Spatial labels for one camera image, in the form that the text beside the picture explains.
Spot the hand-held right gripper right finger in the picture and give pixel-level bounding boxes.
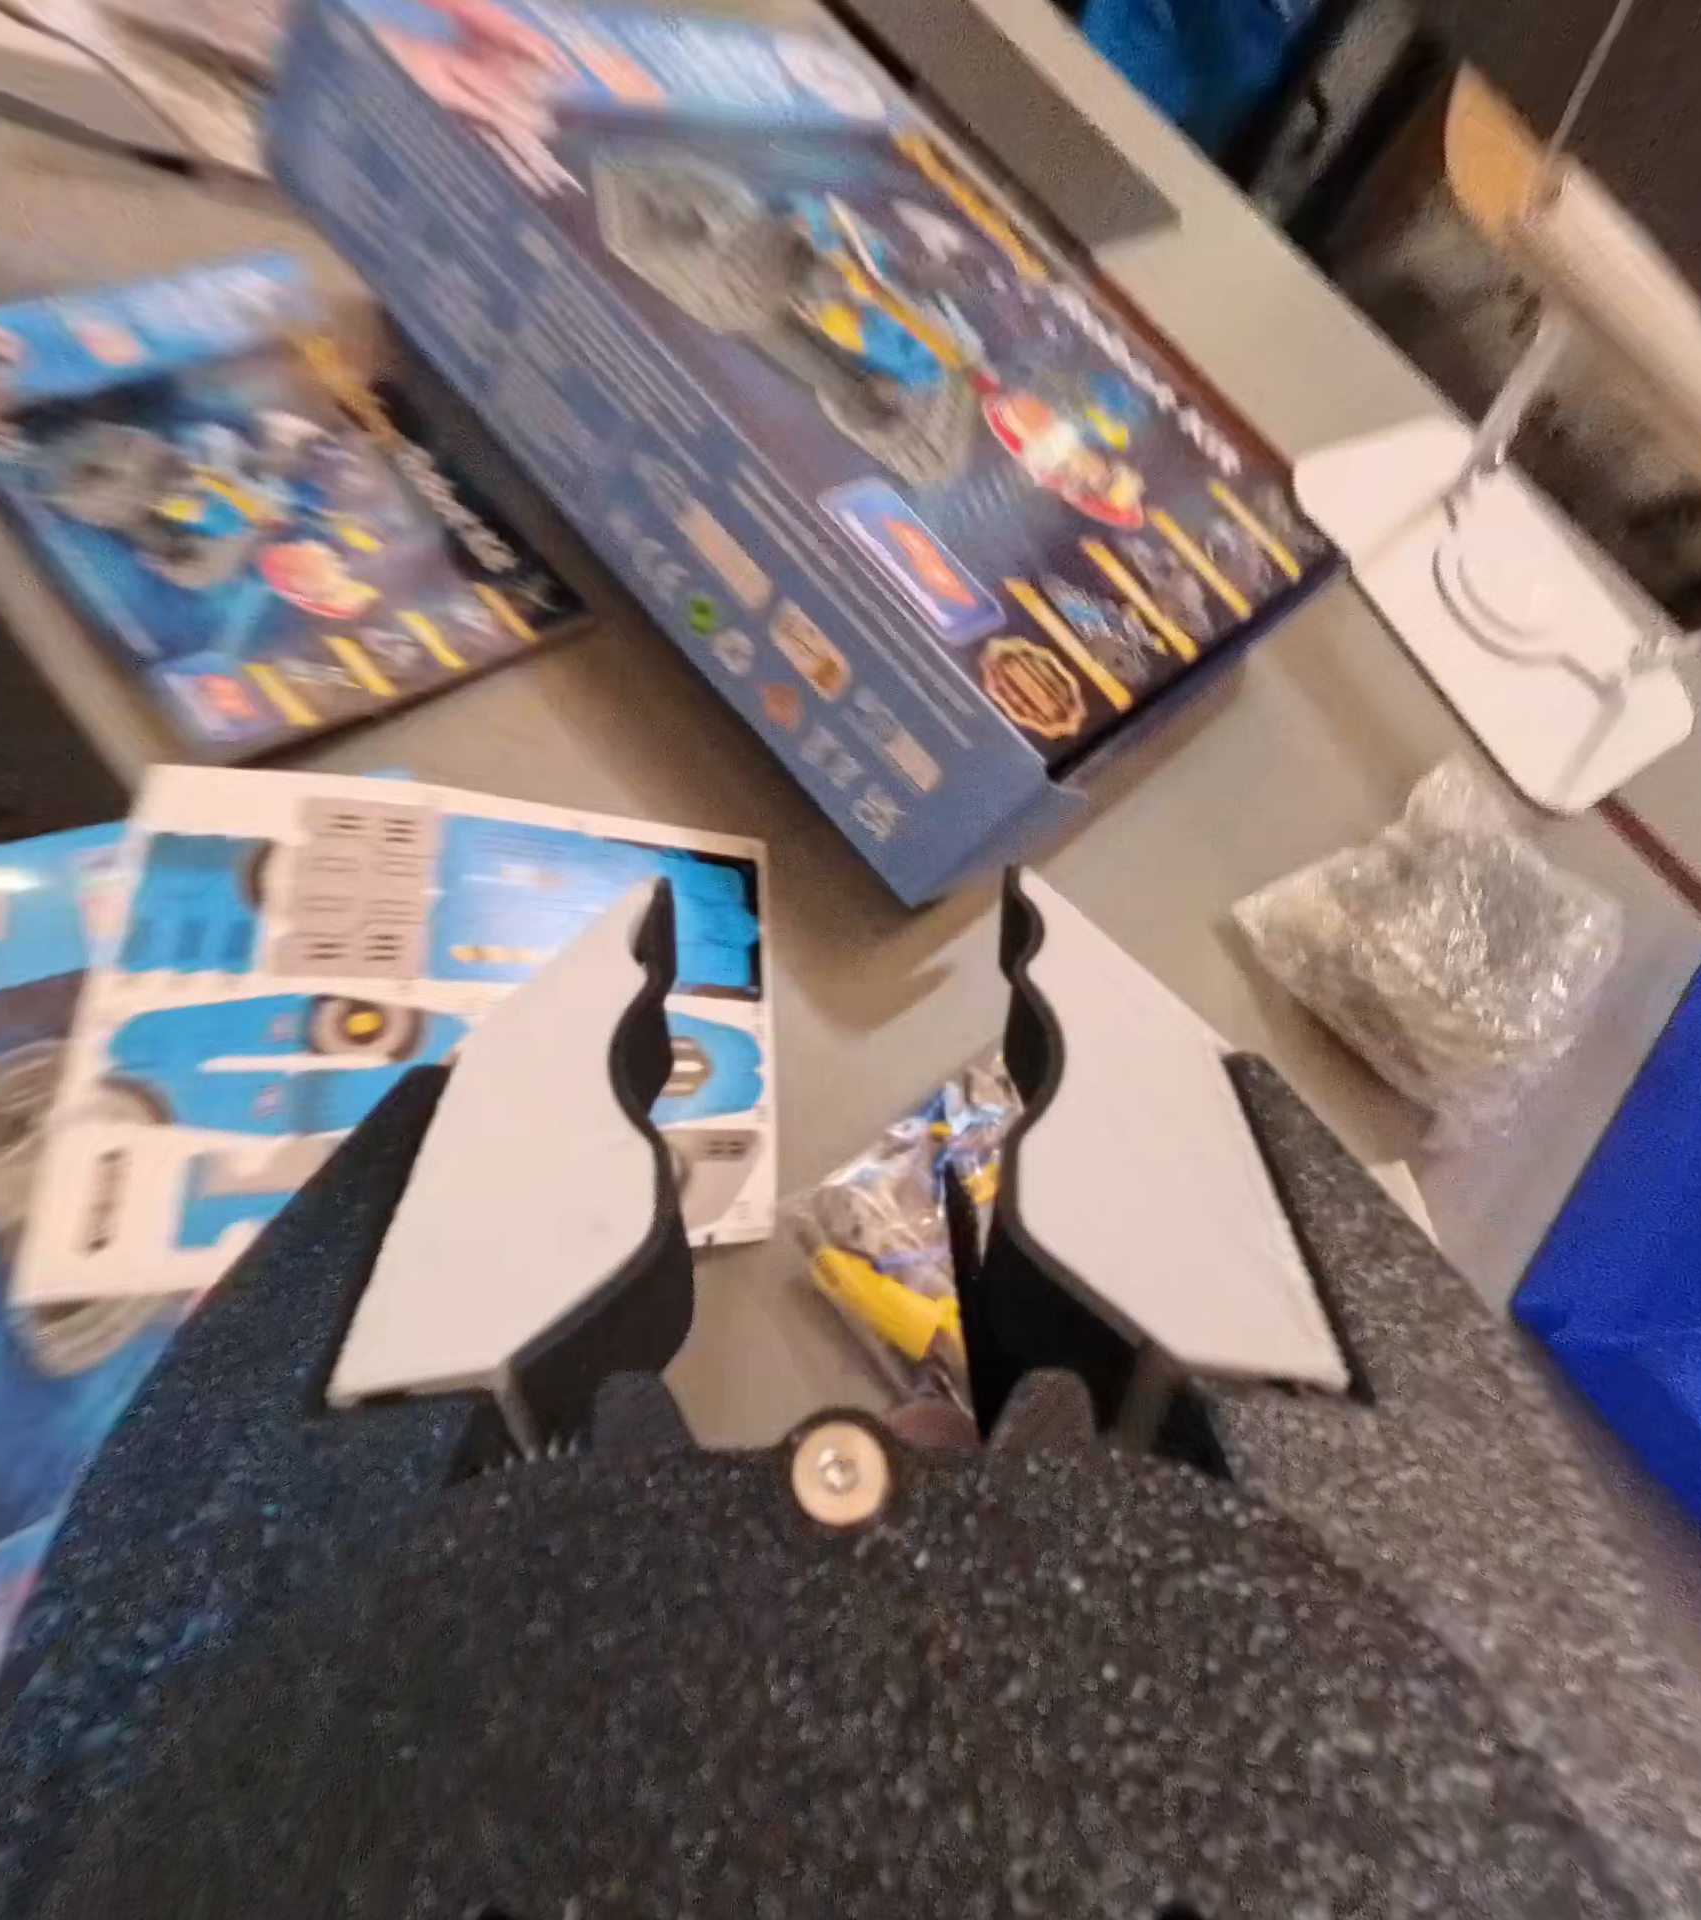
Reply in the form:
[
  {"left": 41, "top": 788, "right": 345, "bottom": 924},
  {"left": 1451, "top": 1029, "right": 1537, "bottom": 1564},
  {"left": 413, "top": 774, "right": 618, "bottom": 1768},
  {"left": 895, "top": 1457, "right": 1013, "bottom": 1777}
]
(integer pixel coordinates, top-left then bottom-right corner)
[{"left": 962, "top": 866, "right": 1354, "bottom": 1445}]

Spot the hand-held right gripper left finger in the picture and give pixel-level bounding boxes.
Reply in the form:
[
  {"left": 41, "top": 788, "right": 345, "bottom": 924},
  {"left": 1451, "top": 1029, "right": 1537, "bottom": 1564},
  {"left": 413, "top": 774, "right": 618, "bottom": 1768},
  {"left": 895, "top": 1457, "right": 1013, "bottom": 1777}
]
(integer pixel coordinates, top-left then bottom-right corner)
[{"left": 324, "top": 875, "right": 697, "bottom": 1451}]

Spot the blue sticker sheet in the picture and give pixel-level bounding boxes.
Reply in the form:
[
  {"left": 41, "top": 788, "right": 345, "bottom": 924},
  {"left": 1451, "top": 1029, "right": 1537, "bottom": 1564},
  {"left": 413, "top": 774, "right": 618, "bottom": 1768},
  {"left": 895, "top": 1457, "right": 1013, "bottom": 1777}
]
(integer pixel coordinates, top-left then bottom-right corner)
[{"left": 11, "top": 764, "right": 777, "bottom": 1309}]

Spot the clear bubble wrap bag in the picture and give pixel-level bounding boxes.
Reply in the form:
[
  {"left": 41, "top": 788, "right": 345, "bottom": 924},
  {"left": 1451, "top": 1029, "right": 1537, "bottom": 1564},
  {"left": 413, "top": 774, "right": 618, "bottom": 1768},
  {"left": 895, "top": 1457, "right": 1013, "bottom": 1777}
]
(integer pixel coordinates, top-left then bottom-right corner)
[{"left": 1233, "top": 756, "right": 1627, "bottom": 1145}]

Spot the large blue instruction booklet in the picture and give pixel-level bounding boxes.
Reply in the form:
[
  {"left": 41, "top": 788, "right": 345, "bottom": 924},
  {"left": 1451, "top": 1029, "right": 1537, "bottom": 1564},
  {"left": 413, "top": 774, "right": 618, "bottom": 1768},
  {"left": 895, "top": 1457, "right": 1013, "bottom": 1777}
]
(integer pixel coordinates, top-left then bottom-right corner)
[{"left": 0, "top": 245, "right": 596, "bottom": 768}]

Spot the blue robot kit box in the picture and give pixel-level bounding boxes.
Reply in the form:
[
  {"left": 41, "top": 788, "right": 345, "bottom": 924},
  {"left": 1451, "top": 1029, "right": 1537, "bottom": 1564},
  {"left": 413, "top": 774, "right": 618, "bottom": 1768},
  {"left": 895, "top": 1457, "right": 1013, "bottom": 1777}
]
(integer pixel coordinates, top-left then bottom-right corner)
[{"left": 264, "top": 0, "right": 1347, "bottom": 910}]

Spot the white desk stand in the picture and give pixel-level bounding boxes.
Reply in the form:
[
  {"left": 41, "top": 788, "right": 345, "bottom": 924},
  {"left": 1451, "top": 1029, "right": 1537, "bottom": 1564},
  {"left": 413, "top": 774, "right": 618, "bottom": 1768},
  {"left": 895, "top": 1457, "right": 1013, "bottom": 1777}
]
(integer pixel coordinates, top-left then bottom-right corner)
[{"left": 1293, "top": 0, "right": 1701, "bottom": 820}]

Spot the dark desk inset panel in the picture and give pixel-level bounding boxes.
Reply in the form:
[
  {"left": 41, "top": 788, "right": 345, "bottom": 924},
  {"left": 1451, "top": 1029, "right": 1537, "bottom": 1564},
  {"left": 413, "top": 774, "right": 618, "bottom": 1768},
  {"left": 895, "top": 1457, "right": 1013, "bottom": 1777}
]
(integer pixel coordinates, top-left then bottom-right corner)
[{"left": 835, "top": 0, "right": 1183, "bottom": 250}]

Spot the clear bag of yellow parts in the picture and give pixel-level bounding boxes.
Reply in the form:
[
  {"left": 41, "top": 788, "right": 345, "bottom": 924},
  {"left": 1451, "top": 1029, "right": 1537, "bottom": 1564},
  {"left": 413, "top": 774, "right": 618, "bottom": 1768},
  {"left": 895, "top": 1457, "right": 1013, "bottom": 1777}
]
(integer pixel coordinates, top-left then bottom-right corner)
[{"left": 775, "top": 1049, "right": 1025, "bottom": 1415}]

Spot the blue plastic bin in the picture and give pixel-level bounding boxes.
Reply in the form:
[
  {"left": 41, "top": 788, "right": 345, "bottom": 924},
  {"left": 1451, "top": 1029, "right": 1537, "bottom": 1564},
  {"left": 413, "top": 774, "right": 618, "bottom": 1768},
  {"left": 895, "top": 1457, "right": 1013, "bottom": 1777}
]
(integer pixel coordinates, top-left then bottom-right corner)
[{"left": 1512, "top": 884, "right": 1701, "bottom": 1643}]

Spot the blue felt basket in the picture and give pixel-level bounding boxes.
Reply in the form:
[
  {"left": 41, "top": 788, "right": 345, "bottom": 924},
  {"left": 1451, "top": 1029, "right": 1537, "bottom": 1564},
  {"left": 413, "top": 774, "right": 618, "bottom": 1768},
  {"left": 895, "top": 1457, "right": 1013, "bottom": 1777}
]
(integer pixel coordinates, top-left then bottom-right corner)
[{"left": 1074, "top": 0, "right": 1308, "bottom": 144}]

